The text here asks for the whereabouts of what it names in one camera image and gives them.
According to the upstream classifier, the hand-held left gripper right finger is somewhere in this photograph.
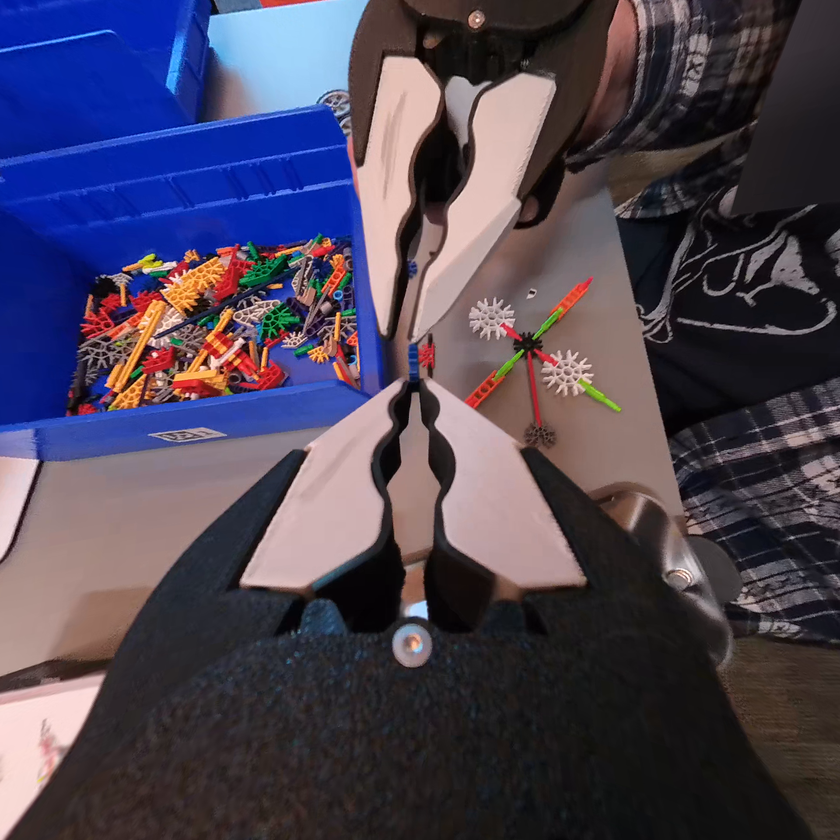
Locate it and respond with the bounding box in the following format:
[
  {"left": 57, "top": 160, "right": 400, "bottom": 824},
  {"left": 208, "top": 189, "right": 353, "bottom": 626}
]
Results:
[{"left": 419, "top": 379, "right": 588, "bottom": 632}]

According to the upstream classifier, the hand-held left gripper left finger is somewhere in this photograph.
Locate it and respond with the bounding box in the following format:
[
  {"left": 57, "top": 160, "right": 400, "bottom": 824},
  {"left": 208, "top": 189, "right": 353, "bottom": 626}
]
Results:
[{"left": 239, "top": 378, "right": 414, "bottom": 632}]

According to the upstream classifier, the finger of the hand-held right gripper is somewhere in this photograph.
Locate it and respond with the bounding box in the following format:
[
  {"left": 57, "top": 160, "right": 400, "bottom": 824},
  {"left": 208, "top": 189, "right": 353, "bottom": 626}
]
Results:
[
  {"left": 356, "top": 54, "right": 444, "bottom": 341},
  {"left": 408, "top": 72, "right": 559, "bottom": 337}
]

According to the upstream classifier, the toy rod and connector assembly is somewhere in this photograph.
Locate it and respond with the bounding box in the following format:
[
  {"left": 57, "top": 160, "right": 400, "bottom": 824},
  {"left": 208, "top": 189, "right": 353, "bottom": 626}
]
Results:
[{"left": 465, "top": 276, "right": 623, "bottom": 450}]

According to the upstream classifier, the blue plastic bin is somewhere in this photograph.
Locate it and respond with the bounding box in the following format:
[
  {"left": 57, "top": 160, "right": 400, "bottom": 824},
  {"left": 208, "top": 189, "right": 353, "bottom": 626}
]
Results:
[{"left": 0, "top": 105, "right": 388, "bottom": 462}]

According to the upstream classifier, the pile of colourful toy pieces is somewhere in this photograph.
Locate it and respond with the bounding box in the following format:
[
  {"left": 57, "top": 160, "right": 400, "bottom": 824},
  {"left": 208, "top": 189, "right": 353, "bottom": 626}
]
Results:
[{"left": 66, "top": 233, "right": 362, "bottom": 416}]

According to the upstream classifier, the person's right forearm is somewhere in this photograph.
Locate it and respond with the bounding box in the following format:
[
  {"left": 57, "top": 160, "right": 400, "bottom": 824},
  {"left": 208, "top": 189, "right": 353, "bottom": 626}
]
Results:
[{"left": 567, "top": 0, "right": 759, "bottom": 175}]

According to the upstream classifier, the wheeled toy model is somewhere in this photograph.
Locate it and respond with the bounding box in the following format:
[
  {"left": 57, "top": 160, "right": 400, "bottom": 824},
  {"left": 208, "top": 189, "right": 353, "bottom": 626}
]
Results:
[{"left": 315, "top": 91, "right": 353, "bottom": 135}]

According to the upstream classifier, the white instruction sheet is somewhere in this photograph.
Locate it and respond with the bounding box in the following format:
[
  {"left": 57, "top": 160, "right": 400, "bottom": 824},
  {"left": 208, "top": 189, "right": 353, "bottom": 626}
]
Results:
[{"left": 0, "top": 456, "right": 42, "bottom": 565}]

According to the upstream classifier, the empty blue divided bin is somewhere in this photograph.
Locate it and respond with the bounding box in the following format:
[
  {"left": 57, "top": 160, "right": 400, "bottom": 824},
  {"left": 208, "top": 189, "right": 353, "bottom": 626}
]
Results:
[{"left": 0, "top": 0, "right": 212, "bottom": 158}]

